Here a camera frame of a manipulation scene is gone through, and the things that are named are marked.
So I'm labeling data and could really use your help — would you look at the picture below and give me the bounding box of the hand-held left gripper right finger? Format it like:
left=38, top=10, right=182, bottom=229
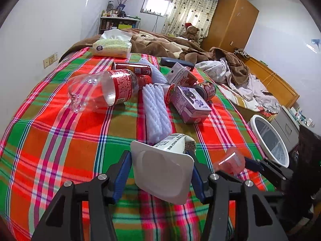
left=186, top=150, right=289, bottom=241

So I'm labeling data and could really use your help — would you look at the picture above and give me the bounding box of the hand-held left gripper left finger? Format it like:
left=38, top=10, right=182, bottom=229
left=31, top=150, right=133, bottom=241

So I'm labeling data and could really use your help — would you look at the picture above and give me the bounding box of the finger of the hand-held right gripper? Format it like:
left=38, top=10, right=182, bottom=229
left=244, top=156, right=263, bottom=172

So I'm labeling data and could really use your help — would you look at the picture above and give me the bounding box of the pink plastic cup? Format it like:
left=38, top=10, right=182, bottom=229
left=213, top=148, right=247, bottom=175

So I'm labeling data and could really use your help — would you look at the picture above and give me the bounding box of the white trash bin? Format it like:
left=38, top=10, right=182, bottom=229
left=247, top=114, right=291, bottom=167

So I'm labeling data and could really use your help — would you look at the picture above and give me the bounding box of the white plastic yogurt cup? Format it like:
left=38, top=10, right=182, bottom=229
left=130, top=133, right=197, bottom=205

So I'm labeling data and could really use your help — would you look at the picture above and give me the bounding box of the red drink can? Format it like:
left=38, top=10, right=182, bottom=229
left=192, top=81, right=217, bottom=102
left=111, top=61, right=153, bottom=77

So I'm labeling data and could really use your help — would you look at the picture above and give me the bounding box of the red and white drink carton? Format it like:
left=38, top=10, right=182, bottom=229
left=166, top=62, right=199, bottom=86

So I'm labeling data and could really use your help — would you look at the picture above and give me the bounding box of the person's dark clothing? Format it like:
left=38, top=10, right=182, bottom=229
left=288, top=124, right=321, bottom=234

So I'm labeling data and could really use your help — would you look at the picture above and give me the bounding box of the grey cabinet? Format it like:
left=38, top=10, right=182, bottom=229
left=269, top=105, right=314, bottom=153

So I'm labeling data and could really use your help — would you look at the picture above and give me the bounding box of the white foam net sleeve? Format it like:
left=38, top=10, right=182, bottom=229
left=139, top=58, right=169, bottom=84
left=142, top=83, right=173, bottom=144

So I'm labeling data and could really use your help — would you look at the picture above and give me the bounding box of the plaid bed sheet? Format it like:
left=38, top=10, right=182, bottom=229
left=0, top=46, right=279, bottom=241

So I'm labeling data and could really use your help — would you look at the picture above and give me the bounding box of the pile of white clothes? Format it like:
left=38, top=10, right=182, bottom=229
left=195, top=56, right=281, bottom=114

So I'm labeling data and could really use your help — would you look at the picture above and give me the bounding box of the purple drink carton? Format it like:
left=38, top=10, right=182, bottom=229
left=171, top=85, right=213, bottom=124

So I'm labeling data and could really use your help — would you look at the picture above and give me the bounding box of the wooden headboard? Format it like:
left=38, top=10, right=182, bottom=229
left=233, top=48, right=300, bottom=109

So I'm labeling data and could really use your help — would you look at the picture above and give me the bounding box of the clear bottle with red label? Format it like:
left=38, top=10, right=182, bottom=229
left=68, top=69, right=153, bottom=113

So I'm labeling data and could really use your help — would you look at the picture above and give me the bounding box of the dark blue glasses case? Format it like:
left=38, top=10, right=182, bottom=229
left=160, top=57, right=195, bottom=71

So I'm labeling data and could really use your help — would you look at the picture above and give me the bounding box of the yellow patterned tissue pack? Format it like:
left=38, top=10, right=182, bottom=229
left=91, top=28, right=132, bottom=58

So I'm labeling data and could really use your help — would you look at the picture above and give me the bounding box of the brown fleece blanket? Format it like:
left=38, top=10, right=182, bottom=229
left=58, top=28, right=251, bottom=86

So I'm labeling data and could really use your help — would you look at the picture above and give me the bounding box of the wooden wardrobe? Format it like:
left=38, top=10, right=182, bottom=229
left=201, top=0, right=259, bottom=53

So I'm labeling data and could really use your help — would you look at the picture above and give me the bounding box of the brown teddy bear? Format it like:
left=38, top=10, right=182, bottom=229
left=181, top=22, right=201, bottom=43

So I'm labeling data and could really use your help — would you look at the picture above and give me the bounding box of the grey storage shelf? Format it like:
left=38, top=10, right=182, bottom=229
left=99, top=16, right=141, bottom=34

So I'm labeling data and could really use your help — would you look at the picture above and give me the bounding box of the row of bottles on shelf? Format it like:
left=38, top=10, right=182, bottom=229
left=102, top=1, right=128, bottom=18

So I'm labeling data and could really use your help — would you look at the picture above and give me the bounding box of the patterned curtain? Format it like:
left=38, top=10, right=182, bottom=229
left=160, top=0, right=221, bottom=39

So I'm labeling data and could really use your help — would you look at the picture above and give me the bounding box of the window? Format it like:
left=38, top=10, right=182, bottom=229
left=140, top=0, right=175, bottom=18

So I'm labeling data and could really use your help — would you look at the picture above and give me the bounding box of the beige wall socket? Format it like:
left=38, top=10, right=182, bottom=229
left=43, top=53, right=59, bottom=69

